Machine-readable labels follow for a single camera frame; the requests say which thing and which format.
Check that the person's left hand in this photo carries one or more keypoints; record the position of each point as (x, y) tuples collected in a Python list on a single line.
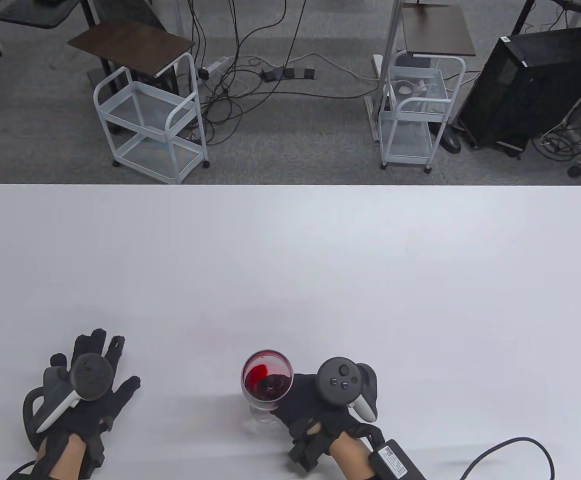
[(92, 415)]

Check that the person's right hand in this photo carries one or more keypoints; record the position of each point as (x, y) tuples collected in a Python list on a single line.
[(310, 405)]

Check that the clear wine glass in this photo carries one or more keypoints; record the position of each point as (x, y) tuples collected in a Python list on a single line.
[(265, 385)]

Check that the person's right forearm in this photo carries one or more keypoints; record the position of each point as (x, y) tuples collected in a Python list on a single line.
[(353, 460)]

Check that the person's left forearm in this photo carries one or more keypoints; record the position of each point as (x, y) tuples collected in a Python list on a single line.
[(66, 460)]

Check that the black white left controller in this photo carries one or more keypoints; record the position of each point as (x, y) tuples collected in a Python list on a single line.
[(90, 377)]

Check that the black white controller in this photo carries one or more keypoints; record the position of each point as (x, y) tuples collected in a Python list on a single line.
[(340, 380), (90, 377)]

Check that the black white right controller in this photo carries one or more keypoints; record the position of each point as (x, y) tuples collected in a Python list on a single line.
[(340, 380)]

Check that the white metal trolley cart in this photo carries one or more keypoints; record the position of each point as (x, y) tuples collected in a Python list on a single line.
[(173, 117), (410, 112)]

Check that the white power strip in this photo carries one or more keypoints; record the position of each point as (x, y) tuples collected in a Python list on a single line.
[(215, 66)]

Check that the white metal stand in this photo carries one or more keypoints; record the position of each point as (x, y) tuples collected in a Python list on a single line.
[(388, 45)]

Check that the brown top side table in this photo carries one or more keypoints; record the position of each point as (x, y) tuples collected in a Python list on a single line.
[(130, 45), (438, 30)]

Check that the black computer tower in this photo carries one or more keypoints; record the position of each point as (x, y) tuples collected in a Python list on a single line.
[(535, 80)]

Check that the black desk top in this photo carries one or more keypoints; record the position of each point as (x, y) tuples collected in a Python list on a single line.
[(38, 12)]

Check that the black desk leg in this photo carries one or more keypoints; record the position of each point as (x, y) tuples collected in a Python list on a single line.
[(522, 17)]

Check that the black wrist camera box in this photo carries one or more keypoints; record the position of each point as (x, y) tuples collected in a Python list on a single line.
[(395, 460)]

